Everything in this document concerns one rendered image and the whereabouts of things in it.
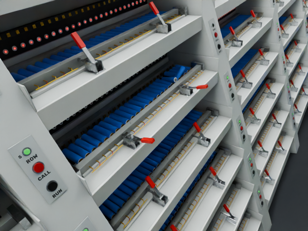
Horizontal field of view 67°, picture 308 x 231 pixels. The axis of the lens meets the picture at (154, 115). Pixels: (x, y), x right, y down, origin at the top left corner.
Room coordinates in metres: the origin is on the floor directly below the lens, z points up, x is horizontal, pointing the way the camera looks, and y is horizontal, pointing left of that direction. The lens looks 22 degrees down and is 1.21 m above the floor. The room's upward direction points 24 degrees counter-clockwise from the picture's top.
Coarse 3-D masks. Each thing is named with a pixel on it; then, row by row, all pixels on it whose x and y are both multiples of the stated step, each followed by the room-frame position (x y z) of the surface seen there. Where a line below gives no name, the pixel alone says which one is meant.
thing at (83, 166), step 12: (192, 72) 0.78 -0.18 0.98; (180, 84) 0.72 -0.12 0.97; (168, 96) 0.68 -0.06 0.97; (144, 108) 0.62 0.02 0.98; (156, 108) 0.64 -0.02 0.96; (132, 120) 0.58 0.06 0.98; (120, 132) 0.54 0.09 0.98; (108, 144) 0.51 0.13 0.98; (96, 156) 0.48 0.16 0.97; (84, 168) 0.46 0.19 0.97; (96, 168) 0.46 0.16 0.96
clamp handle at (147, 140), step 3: (132, 135) 0.51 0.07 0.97; (132, 138) 0.51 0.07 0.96; (135, 138) 0.51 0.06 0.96; (138, 138) 0.50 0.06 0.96; (141, 138) 0.49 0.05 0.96; (144, 138) 0.48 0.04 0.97; (147, 138) 0.48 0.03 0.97; (150, 138) 0.47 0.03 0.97; (153, 138) 0.46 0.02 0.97; (138, 141) 0.49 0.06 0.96; (141, 141) 0.48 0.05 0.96; (144, 141) 0.47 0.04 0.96; (147, 141) 0.47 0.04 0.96; (150, 141) 0.46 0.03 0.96; (153, 141) 0.46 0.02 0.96
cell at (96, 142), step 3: (84, 135) 0.57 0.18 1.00; (87, 135) 0.56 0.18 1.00; (81, 138) 0.57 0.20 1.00; (84, 138) 0.56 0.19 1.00; (87, 138) 0.55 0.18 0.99; (90, 138) 0.55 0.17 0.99; (93, 138) 0.55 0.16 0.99; (87, 141) 0.55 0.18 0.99; (90, 141) 0.54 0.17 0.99; (93, 141) 0.54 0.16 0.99; (96, 141) 0.53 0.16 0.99; (99, 141) 0.53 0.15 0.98; (93, 144) 0.53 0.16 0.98; (96, 144) 0.53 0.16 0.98; (96, 147) 0.53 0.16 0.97
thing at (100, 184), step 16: (160, 64) 0.87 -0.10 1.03; (176, 64) 0.92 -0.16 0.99; (192, 64) 0.84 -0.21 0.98; (208, 64) 0.82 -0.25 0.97; (192, 80) 0.77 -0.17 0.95; (208, 80) 0.75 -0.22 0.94; (112, 96) 0.70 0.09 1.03; (176, 96) 0.69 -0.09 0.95; (192, 96) 0.68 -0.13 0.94; (160, 112) 0.63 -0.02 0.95; (176, 112) 0.61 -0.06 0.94; (64, 128) 0.58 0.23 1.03; (144, 128) 0.57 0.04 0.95; (160, 128) 0.56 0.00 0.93; (144, 144) 0.51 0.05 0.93; (112, 160) 0.48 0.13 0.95; (128, 160) 0.47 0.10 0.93; (80, 176) 0.40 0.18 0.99; (96, 176) 0.45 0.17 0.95; (112, 176) 0.44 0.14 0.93; (96, 192) 0.41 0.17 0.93
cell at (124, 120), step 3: (111, 114) 0.63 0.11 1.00; (114, 114) 0.63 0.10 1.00; (111, 117) 0.63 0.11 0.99; (114, 117) 0.62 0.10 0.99; (117, 117) 0.61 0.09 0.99; (120, 117) 0.61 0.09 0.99; (123, 117) 0.61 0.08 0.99; (117, 120) 0.61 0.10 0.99; (120, 120) 0.60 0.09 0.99; (123, 120) 0.60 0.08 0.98; (126, 120) 0.59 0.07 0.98
